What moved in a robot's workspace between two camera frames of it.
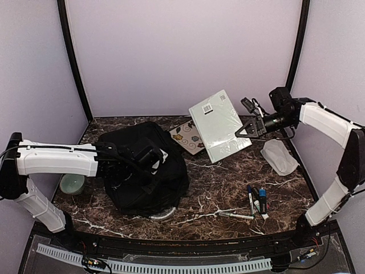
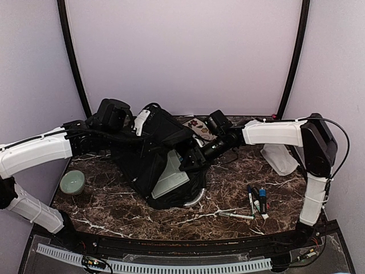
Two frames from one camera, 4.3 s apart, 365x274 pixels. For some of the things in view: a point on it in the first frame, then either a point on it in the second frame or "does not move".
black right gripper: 255,123 to 197,154
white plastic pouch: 277,154 does not move
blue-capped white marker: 251,200 does not move
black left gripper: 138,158 to 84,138
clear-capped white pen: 236,215 does not move
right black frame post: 303,28 does not move
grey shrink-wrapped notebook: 217,122 to 173,177
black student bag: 142,192 to 140,152
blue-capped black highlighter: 263,199 does not move
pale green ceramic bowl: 72,184 does not move
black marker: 256,197 does not move
